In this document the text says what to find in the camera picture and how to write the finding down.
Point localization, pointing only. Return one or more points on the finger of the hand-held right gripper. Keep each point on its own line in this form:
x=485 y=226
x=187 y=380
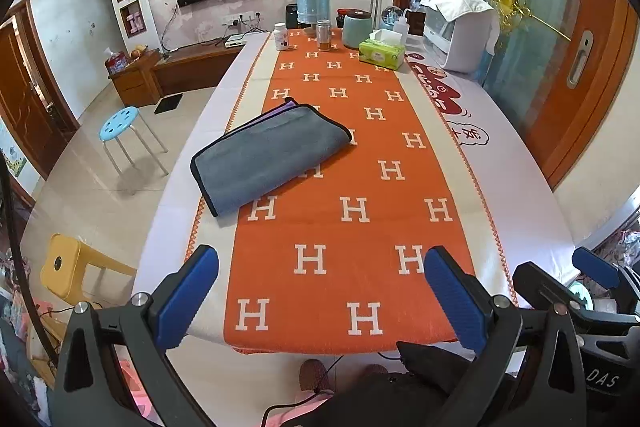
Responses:
x=537 y=282
x=595 y=264

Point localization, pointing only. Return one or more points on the orange patterned table runner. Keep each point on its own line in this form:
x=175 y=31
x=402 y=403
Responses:
x=345 y=207

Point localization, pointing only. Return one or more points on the green tissue box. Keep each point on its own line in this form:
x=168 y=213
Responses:
x=382 y=51

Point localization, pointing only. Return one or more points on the light blue cylindrical container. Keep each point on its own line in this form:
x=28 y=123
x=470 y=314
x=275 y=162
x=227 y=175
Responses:
x=312 y=3

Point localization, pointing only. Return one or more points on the fruit on cabinet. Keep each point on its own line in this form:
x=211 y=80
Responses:
x=139 y=51

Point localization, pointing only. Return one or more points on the white cloth cover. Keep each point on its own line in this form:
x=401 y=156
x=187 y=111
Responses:
x=457 y=4

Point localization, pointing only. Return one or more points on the black speaker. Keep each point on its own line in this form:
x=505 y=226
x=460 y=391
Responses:
x=291 y=15

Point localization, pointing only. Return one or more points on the brown wooden door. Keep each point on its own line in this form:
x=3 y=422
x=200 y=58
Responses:
x=27 y=92

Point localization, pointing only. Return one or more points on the teal pot with dark lid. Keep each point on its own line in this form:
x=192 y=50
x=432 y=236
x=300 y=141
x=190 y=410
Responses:
x=357 y=29

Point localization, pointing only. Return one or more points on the yellow plastic stool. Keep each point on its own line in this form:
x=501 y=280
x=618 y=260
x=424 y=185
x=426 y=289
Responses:
x=75 y=269

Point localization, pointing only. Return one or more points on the wooden television cabinet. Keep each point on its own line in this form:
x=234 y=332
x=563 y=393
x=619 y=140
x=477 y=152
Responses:
x=165 y=69

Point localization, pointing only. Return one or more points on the glass snow globe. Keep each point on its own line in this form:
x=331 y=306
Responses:
x=390 y=15

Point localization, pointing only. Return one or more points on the white pill bottle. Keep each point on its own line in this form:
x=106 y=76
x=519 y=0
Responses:
x=281 y=37

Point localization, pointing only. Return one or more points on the grey towel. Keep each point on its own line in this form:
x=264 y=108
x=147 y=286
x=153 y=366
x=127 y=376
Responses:
x=270 y=157

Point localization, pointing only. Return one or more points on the brown slipper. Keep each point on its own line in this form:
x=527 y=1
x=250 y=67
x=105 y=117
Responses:
x=315 y=375

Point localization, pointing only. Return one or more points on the small metal can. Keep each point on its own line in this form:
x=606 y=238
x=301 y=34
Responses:
x=323 y=35

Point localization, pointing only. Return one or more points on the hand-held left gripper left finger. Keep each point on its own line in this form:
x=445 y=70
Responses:
x=187 y=297

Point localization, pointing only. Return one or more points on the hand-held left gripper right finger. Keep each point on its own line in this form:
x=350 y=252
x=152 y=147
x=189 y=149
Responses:
x=455 y=302

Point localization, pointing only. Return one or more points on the blue round stool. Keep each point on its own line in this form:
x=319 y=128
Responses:
x=121 y=126

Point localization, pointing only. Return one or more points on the person's dark trousers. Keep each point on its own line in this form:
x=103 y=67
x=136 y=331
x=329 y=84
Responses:
x=385 y=394

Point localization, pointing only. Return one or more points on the red tissue box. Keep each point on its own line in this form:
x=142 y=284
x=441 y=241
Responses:
x=116 y=63

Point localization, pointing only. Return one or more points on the white squeeze bottle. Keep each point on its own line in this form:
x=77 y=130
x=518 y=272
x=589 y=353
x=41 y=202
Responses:
x=399 y=24

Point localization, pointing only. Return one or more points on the white countertop appliance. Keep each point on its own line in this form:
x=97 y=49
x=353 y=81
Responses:
x=462 y=39

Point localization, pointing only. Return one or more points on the white set-top box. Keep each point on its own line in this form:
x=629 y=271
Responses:
x=235 y=40

